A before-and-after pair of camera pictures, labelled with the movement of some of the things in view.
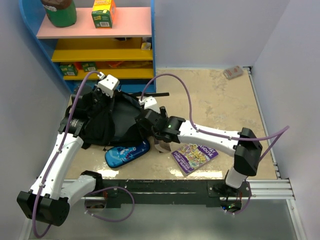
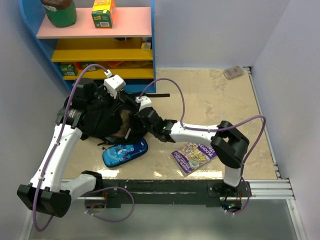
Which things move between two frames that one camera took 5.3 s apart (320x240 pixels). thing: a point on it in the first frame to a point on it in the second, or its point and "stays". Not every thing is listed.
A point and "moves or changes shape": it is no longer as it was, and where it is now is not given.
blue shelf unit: (127, 51) stays
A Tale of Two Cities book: (162, 146) to (125, 116)
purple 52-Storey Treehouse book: (190, 156) stays
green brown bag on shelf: (60, 13) stays
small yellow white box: (146, 46) stays
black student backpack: (110, 121) moves or changes shape
